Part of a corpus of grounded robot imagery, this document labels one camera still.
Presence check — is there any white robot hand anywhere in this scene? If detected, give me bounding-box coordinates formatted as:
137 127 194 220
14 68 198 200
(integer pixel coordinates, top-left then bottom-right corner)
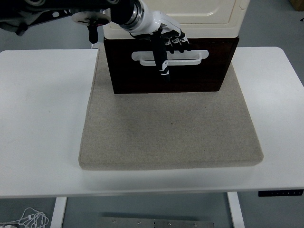
122 1 192 82

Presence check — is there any dark drawer with white handle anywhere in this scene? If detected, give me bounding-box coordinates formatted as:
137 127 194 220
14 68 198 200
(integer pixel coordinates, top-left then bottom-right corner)
108 42 235 70

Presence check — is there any cream plastic cabinet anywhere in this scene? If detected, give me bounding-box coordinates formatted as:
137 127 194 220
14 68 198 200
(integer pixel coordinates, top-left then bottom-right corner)
102 0 250 40

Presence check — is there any beige fabric mat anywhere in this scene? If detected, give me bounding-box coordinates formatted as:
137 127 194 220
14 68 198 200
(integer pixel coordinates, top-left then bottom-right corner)
78 42 265 171

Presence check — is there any brown cardboard box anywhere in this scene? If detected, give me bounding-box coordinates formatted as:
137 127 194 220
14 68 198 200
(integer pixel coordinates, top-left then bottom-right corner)
288 0 304 11

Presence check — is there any white table leg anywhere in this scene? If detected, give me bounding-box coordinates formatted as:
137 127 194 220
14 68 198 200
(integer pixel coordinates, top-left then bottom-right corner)
227 191 245 228
50 196 68 228

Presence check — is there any black table control panel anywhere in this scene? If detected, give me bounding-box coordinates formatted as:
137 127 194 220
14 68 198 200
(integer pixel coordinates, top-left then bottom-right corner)
258 189 304 197

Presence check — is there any white tangled cable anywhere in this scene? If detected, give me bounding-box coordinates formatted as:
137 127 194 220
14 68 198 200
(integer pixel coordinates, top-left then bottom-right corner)
14 207 50 228

